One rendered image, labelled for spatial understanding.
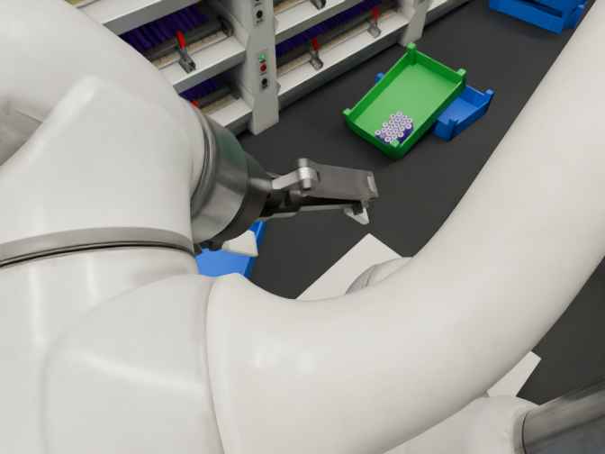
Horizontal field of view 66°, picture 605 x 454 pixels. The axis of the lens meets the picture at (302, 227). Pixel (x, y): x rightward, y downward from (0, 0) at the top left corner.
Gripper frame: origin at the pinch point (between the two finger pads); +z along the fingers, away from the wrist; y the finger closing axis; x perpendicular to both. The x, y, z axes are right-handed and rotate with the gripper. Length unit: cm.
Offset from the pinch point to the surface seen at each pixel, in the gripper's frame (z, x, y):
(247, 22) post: 45, -65, 18
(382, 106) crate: 87, -52, -3
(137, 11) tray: 20, -58, 31
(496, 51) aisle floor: 124, -73, -44
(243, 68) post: 55, -61, 26
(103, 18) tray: 15, -55, 36
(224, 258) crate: 52, -11, 39
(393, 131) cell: 79, -39, -5
